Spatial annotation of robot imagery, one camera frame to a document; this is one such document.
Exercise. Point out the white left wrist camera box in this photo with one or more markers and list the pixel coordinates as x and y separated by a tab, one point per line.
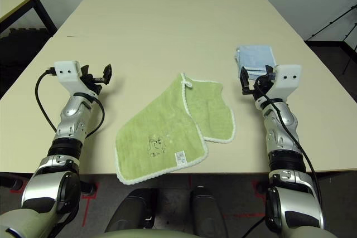
67	73

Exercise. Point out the folded light blue towel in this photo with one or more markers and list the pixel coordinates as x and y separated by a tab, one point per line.
255	57

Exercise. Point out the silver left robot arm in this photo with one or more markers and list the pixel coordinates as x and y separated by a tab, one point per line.
67	115

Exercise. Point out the grey robot leg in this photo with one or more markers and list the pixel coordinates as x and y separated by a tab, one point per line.
131	210
206	213

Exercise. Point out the black foam floor mats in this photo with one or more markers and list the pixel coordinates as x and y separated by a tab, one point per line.
22	54

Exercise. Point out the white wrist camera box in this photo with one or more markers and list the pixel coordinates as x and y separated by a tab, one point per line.
67	73
288	77

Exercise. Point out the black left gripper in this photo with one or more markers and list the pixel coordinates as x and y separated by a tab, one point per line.
93	83

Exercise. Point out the grey right robot leg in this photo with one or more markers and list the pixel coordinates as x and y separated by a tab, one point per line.
206	213

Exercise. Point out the green towel with white trim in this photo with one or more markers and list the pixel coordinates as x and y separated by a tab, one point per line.
156	121

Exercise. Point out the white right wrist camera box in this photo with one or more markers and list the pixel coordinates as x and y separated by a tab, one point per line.
288	77

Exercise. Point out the grey robot torso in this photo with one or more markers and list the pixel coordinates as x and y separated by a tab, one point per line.
150	233

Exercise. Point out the black tripod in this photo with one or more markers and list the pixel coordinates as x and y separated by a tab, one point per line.
330	24

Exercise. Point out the beige side table black frame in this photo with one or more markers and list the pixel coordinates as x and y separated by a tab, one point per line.
14	1

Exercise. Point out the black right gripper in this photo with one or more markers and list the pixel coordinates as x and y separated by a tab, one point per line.
263	87

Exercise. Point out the grey left robot leg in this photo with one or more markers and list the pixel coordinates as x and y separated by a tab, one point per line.
131	210

